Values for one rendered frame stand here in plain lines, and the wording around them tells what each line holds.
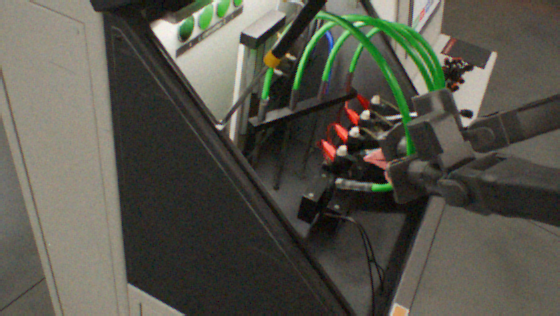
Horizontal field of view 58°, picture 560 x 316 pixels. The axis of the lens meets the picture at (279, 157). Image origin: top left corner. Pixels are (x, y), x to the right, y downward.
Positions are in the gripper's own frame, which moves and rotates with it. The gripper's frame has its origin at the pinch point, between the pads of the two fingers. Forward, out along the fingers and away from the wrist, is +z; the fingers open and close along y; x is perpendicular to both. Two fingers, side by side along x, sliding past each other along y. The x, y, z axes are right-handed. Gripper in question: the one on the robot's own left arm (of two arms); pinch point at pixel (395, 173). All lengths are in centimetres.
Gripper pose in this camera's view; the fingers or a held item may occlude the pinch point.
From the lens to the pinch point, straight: 92.6
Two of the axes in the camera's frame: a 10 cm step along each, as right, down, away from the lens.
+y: -9.2, 3.2, -2.2
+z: -2.3, -0.2, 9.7
